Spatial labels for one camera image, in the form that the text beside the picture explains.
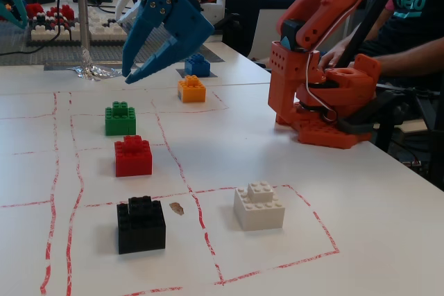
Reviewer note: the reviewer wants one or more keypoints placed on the blue brick block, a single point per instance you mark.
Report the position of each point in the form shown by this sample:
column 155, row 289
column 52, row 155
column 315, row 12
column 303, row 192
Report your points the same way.
column 198, row 67

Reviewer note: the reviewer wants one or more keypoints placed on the black chair frame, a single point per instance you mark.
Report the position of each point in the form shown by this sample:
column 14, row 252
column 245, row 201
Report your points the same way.
column 425, row 92

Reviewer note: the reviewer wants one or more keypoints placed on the person's left forearm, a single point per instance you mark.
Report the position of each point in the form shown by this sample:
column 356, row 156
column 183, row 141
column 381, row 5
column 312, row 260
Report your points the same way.
column 409, row 60

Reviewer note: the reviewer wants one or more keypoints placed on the white brick block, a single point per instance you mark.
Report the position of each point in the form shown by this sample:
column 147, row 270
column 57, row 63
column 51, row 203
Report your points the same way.
column 258, row 213

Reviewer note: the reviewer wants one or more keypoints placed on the black table clamp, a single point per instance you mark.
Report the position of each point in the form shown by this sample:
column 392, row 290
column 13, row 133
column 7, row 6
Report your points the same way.
column 357, row 126

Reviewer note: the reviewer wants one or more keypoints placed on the small electronics board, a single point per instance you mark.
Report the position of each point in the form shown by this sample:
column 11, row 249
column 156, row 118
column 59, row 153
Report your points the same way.
column 416, row 164

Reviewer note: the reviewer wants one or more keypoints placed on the small brown scrap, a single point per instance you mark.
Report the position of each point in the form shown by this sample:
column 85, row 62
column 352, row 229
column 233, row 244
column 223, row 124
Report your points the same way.
column 177, row 208

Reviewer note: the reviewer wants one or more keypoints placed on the red brick block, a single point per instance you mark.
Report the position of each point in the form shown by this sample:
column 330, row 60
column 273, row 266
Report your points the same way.
column 133, row 159

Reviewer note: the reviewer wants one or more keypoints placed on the black office chair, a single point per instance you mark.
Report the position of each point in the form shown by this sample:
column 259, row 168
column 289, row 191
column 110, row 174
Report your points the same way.
column 246, row 5

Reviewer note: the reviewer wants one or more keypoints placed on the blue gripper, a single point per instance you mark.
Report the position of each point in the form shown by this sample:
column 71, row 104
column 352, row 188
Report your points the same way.
column 183, row 20

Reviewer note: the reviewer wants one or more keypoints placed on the person in dark shirt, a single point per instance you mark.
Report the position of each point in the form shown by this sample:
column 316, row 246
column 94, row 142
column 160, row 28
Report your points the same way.
column 416, row 15

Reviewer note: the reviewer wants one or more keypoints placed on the teal robot gripper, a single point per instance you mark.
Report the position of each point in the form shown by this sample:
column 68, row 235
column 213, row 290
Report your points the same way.
column 15, row 1

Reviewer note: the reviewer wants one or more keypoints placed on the green brick block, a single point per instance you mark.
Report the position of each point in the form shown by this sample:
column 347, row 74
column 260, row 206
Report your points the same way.
column 120, row 121

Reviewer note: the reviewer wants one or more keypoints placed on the person's right hand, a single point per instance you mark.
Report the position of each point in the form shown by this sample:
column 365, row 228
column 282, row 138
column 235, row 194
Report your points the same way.
column 331, row 57

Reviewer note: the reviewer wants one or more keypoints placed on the grey studded baseplate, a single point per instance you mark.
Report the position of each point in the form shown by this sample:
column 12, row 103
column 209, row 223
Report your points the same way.
column 52, row 56

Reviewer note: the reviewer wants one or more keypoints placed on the orange brick block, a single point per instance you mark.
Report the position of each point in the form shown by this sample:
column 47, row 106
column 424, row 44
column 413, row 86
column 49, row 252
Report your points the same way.
column 192, row 93

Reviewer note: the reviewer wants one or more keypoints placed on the black brick block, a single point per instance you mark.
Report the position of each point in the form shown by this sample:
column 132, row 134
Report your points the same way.
column 140, row 230

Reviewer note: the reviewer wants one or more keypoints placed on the crumpled aluminium foil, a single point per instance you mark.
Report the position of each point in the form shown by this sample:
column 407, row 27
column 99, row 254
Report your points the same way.
column 97, row 73

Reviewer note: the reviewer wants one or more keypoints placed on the metal pole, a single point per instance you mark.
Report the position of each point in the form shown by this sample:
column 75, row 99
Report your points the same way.
column 83, row 5

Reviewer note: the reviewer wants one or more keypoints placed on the black slanted pole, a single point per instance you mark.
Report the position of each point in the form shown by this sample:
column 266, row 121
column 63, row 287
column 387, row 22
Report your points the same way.
column 371, row 15

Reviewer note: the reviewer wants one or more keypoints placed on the white red black brick build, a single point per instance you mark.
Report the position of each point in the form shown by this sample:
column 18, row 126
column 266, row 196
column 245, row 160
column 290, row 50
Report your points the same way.
column 45, row 34

